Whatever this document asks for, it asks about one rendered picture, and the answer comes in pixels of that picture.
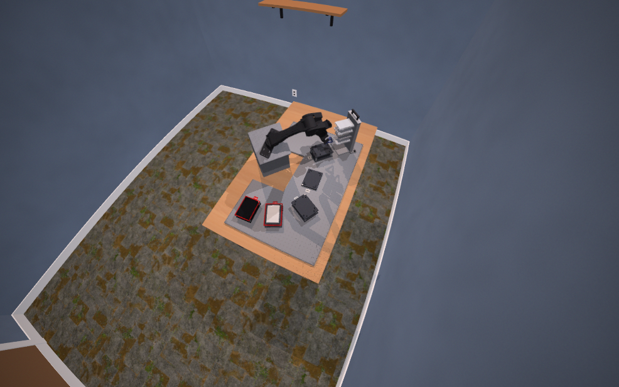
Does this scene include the white multiwell plate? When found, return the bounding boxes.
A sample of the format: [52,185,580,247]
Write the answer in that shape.
[335,118,354,131]

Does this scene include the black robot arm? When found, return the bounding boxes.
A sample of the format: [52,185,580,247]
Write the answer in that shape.
[260,112,332,158]

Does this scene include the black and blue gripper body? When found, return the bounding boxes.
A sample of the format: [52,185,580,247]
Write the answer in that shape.
[317,133,329,144]

